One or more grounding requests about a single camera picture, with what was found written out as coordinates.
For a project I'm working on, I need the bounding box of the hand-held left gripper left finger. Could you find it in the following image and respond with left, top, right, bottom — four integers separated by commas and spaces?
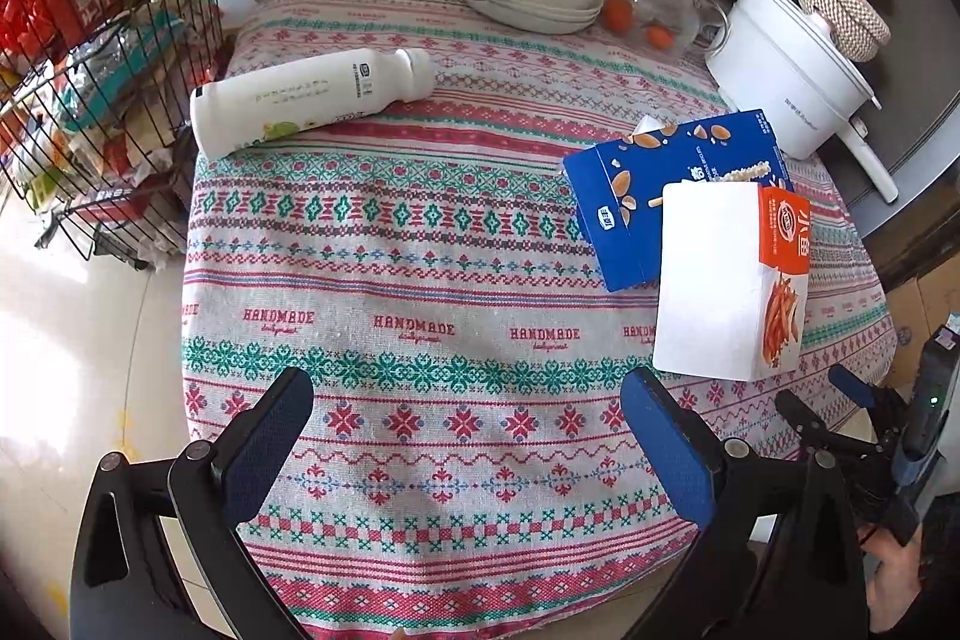
70, 366, 316, 640

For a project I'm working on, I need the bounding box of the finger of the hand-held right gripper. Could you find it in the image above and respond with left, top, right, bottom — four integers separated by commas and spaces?
776, 389, 886, 461
829, 364, 901, 416

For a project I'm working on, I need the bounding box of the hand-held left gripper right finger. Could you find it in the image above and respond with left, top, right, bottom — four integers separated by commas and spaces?
619, 366, 890, 640

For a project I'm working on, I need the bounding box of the orange and white snack box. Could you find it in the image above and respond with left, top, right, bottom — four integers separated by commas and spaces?
651, 181, 812, 382

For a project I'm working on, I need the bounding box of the blue carton box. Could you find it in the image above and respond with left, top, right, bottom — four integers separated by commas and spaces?
562, 110, 794, 292

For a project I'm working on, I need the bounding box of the white plastic milk bottle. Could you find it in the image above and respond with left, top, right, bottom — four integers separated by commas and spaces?
189, 47, 437, 157

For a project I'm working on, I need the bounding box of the person's right hand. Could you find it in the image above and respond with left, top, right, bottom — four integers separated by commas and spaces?
861, 520, 935, 640

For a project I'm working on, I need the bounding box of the brown cardboard box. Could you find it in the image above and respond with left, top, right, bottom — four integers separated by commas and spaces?
885, 269, 960, 386

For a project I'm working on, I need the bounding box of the patterned striped tablecloth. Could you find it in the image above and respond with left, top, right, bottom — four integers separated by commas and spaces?
180, 0, 897, 640

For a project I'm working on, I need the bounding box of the white electric cooking pot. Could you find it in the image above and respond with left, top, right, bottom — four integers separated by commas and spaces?
705, 0, 901, 205

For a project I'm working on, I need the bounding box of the woven lidded basket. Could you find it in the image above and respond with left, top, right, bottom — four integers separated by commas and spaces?
796, 0, 893, 64

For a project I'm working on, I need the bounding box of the glass teapot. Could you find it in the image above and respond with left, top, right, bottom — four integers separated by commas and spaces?
600, 0, 732, 58

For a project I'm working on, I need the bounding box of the black wire rack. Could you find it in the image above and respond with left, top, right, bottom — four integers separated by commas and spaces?
0, 0, 226, 270

